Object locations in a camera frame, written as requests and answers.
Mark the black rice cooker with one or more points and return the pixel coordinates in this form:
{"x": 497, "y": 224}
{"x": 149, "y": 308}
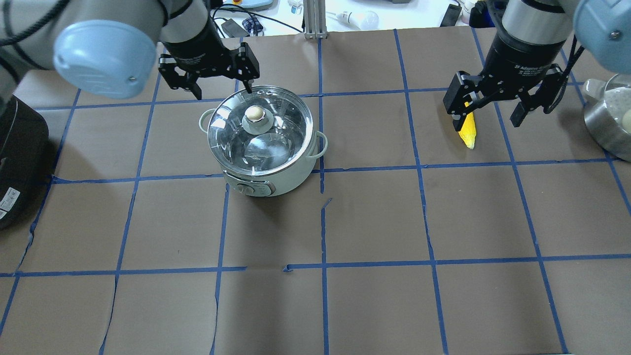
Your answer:
{"x": 24, "y": 137}

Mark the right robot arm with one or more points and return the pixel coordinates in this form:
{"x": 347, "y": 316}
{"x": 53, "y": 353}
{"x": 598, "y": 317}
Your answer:
{"x": 537, "y": 43}

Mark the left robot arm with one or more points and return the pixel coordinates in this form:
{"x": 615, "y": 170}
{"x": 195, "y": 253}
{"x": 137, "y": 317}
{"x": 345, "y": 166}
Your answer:
{"x": 109, "y": 47}

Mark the steel bowl with food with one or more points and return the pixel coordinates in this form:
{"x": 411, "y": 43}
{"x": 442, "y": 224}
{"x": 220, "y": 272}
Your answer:
{"x": 607, "y": 114}

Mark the glass pot lid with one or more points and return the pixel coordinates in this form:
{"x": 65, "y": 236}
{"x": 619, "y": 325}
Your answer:
{"x": 261, "y": 133}

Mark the black power adapter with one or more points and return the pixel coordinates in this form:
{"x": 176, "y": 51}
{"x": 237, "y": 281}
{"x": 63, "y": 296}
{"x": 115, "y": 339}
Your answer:
{"x": 233, "y": 30}

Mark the white light bulb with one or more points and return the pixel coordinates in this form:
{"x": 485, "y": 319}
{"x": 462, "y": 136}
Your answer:
{"x": 363, "y": 20}

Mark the aluminium frame post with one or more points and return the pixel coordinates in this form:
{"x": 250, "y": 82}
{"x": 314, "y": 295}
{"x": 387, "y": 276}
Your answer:
{"x": 314, "y": 19}

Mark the white electric cooking pot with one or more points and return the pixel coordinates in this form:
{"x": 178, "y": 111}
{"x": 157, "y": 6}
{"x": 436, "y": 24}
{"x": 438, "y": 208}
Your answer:
{"x": 277, "y": 183}

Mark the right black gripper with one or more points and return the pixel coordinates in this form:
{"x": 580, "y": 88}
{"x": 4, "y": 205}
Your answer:
{"x": 517, "y": 60}

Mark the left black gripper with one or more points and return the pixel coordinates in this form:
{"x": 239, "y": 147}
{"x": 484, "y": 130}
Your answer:
{"x": 196, "y": 48}

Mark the yellow corn cob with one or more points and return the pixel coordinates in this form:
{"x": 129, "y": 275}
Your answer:
{"x": 468, "y": 131}

